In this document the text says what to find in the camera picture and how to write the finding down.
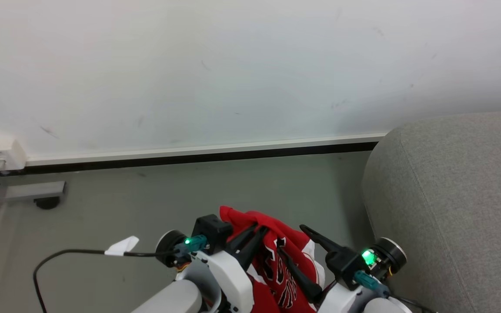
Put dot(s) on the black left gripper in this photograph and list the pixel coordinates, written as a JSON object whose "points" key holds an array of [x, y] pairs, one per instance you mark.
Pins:
{"points": [[210, 231]]}

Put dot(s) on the white and black baseboard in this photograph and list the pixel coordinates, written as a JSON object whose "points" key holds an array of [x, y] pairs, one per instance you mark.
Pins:
{"points": [[189, 154]]}

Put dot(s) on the red basketball jersey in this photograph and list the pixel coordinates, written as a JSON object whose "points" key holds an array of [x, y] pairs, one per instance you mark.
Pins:
{"points": [[276, 243]]}

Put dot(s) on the white wall box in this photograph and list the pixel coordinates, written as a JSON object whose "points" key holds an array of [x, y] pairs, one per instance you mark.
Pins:
{"points": [[9, 157]]}

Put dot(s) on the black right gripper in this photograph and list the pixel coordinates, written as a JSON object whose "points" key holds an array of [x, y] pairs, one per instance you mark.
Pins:
{"points": [[342, 265]]}

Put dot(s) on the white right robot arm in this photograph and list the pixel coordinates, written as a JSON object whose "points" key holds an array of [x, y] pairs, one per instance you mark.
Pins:
{"points": [[342, 303]]}

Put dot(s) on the black round frame foot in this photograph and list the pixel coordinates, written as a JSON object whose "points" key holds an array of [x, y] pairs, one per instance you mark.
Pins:
{"points": [[47, 203]]}

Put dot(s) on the grey fabric sofa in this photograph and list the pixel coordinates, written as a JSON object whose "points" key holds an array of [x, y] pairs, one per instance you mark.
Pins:
{"points": [[459, 204]]}

